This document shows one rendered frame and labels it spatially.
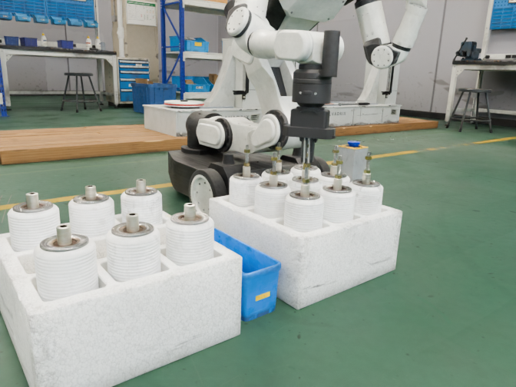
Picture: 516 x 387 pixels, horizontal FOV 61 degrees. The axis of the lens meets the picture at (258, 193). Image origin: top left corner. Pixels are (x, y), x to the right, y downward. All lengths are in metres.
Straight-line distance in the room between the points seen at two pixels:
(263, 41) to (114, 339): 0.74
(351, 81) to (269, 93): 6.12
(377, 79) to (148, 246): 4.24
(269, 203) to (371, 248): 0.30
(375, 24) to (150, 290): 1.20
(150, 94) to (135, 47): 2.00
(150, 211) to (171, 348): 0.33
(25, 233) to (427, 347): 0.85
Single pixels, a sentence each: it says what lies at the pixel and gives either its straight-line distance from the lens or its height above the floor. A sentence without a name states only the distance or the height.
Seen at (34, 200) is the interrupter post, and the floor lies 0.27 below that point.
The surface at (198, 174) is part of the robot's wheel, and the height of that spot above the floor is 0.18.
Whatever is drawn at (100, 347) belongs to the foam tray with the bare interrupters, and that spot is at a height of 0.09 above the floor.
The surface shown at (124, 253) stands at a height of 0.23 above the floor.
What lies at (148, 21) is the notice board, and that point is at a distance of 7.61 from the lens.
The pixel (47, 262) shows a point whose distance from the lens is 0.77.
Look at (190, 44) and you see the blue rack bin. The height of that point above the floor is 0.89.
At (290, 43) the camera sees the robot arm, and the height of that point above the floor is 0.60.
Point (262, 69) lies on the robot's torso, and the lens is 1.60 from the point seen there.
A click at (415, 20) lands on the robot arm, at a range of 1.62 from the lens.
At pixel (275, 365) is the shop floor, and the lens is 0.89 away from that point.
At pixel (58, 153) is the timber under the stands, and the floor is 0.04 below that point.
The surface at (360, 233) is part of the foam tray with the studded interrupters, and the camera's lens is 1.15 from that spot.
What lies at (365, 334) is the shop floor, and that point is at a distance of 1.02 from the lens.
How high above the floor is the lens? 0.53
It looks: 15 degrees down
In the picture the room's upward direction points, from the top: 2 degrees clockwise
